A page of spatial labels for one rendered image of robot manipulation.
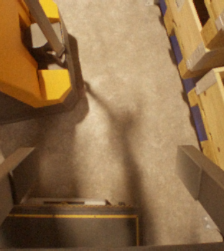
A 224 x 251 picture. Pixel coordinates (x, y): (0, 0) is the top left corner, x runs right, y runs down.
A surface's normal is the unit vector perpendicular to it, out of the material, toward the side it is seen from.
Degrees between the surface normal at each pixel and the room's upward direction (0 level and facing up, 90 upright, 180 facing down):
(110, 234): 0
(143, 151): 0
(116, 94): 0
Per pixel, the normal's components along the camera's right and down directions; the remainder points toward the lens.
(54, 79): 0.34, -0.22
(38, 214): -0.02, -0.15
